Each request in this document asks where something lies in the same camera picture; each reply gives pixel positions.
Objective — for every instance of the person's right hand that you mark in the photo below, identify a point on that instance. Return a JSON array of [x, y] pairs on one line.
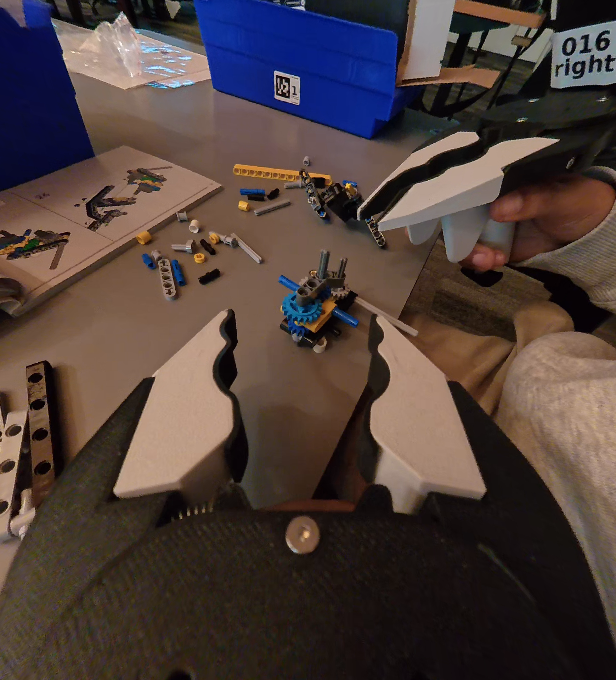
[[563, 212]]

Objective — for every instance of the pile of lego beams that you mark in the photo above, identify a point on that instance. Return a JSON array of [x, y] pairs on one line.
[[5, 467]]

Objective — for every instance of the clear plastic bag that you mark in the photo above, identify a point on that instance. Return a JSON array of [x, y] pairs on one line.
[[116, 48], [180, 69]]

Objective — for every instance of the light grey long lego axle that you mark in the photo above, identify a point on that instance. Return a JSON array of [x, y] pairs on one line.
[[387, 317]]

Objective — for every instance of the grey yellow lego pin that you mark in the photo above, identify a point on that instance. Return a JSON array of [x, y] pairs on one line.
[[221, 239]]

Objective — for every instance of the grey short lego beam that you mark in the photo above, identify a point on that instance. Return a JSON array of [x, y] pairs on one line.
[[167, 280]]

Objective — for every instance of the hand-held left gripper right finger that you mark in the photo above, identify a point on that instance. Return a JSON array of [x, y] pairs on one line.
[[424, 430]]

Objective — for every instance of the grey lego axle pin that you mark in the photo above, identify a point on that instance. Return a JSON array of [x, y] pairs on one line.
[[183, 246]]

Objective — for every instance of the lego gear assembly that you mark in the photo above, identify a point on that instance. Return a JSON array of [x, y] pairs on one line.
[[300, 313]]

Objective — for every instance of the cardboard box flap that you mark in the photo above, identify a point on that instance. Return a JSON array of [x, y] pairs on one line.
[[424, 37]]

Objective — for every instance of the person's beige pants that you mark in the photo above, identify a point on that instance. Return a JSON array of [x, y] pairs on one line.
[[467, 361]]

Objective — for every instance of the yellow long lego beam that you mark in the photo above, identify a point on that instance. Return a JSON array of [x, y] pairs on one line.
[[276, 172]]

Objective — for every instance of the black lego frame assembly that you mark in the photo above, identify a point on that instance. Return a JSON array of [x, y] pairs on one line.
[[337, 199]]

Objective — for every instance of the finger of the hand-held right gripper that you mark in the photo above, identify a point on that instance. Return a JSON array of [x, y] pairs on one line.
[[456, 191], [430, 154]]

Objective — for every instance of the blue plastic bin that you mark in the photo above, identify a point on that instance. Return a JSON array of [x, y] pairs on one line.
[[15, 106], [254, 48]]

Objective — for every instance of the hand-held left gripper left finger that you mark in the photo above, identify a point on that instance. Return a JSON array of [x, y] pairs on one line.
[[185, 419]]

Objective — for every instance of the lego instruction booklet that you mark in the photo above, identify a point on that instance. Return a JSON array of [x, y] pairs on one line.
[[143, 196]]

